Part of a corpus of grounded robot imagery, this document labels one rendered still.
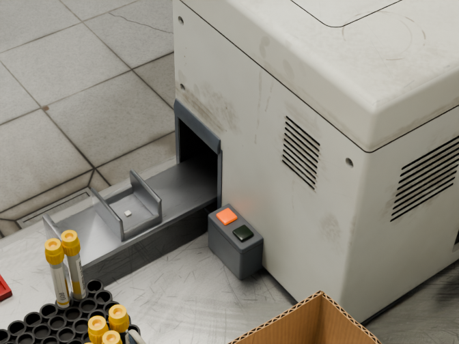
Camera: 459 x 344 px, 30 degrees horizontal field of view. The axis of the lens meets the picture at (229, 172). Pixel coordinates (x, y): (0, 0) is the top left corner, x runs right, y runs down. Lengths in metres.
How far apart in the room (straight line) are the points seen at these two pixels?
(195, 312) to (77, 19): 2.02
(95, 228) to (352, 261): 0.28
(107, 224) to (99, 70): 1.71
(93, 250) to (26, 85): 1.71
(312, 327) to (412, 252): 0.16
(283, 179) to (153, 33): 1.97
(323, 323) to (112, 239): 0.26
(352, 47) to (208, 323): 0.32
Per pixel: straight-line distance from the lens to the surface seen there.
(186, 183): 0.93
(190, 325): 0.86
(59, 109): 2.46
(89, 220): 0.90
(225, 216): 0.88
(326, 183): 0.73
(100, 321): 0.73
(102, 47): 2.68
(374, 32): 0.71
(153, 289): 0.89
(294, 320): 0.71
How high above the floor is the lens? 1.58
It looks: 45 degrees down
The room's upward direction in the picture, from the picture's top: 1 degrees clockwise
